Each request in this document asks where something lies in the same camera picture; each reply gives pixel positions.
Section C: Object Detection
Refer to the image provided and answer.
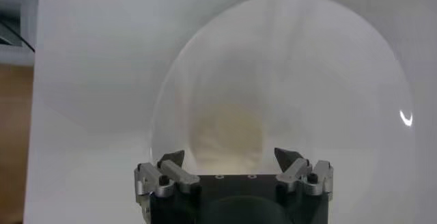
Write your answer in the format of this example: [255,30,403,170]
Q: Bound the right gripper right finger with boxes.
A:
[274,147,335,197]

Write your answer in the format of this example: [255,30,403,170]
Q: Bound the white round plate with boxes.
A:
[150,0,417,224]

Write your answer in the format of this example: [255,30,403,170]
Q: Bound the white steamed baozi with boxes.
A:
[188,102,264,176]

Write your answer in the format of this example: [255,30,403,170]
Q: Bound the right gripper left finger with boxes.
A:
[134,149,201,199]

